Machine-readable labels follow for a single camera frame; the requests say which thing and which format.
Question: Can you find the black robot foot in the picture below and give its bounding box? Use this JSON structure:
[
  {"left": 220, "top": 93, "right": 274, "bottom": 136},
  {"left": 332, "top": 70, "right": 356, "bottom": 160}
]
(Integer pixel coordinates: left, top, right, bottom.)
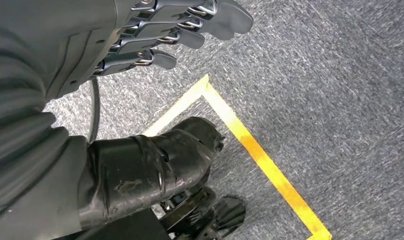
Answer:
[{"left": 56, "top": 187, "right": 247, "bottom": 240}]

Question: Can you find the yellow floor tape square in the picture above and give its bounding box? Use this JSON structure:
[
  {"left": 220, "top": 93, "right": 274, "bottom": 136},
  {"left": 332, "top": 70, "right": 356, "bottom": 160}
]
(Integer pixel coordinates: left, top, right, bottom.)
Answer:
[{"left": 142, "top": 74, "right": 333, "bottom": 240}]

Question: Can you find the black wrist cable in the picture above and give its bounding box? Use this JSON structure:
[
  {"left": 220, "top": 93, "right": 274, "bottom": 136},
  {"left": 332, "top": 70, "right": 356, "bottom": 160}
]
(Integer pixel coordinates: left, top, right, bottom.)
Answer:
[{"left": 87, "top": 77, "right": 101, "bottom": 143}]

